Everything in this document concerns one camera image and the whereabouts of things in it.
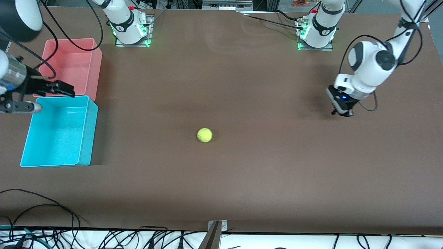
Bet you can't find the grey metal camera post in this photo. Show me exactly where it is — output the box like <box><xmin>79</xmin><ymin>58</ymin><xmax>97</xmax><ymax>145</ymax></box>
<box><xmin>198</xmin><ymin>221</ymin><xmax>222</xmax><ymax>249</ymax></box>

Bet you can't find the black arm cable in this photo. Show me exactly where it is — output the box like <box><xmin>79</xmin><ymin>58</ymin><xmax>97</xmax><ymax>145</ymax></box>
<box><xmin>340</xmin><ymin>21</ymin><xmax>423</xmax><ymax>112</ymax></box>
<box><xmin>41</xmin><ymin>0</ymin><xmax>104</xmax><ymax>52</ymax></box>

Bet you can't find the yellow tennis ball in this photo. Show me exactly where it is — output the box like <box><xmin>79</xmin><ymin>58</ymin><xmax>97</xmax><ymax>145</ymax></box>
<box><xmin>197</xmin><ymin>128</ymin><xmax>213</xmax><ymax>143</ymax></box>

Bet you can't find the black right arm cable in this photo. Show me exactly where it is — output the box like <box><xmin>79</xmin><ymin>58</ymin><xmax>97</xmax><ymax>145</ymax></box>
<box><xmin>41</xmin><ymin>0</ymin><xmax>104</xmax><ymax>52</ymax></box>

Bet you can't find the blue plastic bin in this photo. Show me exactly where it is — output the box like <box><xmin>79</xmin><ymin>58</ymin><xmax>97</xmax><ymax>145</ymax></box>
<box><xmin>20</xmin><ymin>96</ymin><xmax>99</xmax><ymax>168</ymax></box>

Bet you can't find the small metal table bracket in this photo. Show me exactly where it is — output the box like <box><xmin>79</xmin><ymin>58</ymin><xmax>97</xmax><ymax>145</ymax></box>
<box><xmin>208</xmin><ymin>220</ymin><xmax>228</xmax><ymax>232</ymax></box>

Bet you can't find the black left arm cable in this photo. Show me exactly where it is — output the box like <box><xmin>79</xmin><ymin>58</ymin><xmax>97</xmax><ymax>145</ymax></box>
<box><xmin>340</xmin><ymin>21</ymin><xmax>423</xmax><ymax>112</ymax></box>

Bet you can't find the teal cable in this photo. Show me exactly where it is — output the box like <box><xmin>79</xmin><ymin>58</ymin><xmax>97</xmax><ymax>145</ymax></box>
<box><xmin>0</xmin><ymin>225</ymin><xmax>47</xmax><ymax>242</ymax></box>

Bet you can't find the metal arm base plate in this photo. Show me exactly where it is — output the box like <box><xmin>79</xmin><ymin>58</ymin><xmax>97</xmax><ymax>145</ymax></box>
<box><xmin>297</xmin><ymin>19</ymin><xmax>334</xmax><ymax>52</ymax></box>
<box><xmin>115</xmin><ymin>15</ymin><xmax>153</xmax><ymax>47</ymax></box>

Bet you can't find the pink plastic bin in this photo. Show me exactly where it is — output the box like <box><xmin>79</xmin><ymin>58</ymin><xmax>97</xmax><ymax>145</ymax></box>
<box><xmin>33</xmin><ymin>39</ymin><xmax>103</xmax><ymax>102</ymax></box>

